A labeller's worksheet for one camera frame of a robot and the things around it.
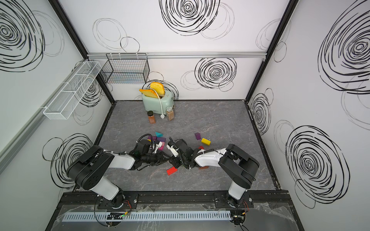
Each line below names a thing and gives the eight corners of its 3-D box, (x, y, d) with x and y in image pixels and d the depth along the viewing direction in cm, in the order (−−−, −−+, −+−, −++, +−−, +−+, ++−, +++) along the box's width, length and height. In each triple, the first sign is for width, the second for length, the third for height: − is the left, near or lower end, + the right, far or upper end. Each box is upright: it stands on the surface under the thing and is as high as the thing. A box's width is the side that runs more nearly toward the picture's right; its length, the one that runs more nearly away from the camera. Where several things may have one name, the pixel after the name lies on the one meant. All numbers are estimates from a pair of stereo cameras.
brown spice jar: (148, 123, 107) (146, 116, 100) (150, 118, 110) (147, 110, 103) (155, 123, 107) (152, 116, 100) (155, 118, 110) (153, 110, 103)
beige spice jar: (169, 121, 109) (167, 112, 101) (166, 116, 113) (165, 107, 105) (174, 119, 110) (173, 110, 102) (172, 114, 114) (170, 105, 106)
